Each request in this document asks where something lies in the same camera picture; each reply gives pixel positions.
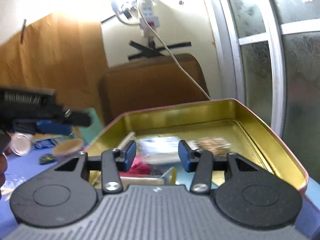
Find pink crocheted soft item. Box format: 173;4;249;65
128;158;151;175

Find person's left hand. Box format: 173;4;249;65
0;153;8;187

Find clear plastic lidded container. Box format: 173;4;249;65
9;133;33;156

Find blue green carton box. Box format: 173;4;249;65
31;134;74;150

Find pink macaron biscuit tin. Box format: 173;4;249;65
85;99;309;194

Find teal plastic mug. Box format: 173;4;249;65
73;108;104;144

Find dark green wrapped packet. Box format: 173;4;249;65
39;154;55;165

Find instant noodle cup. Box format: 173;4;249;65
52;139;84;162

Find blue patterned tablecloth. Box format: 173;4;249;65
1;148;319;239

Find wooden board panel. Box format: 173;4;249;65
1;14;108;114

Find brown chair back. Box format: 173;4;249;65
98;53;209;125

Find black tape cross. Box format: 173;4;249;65
127;41;191;61

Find frosted glass door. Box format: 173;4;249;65
213;0;319;181

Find white power strip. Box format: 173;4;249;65
137;0;160;47

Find white cable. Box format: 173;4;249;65
137;2;212;101

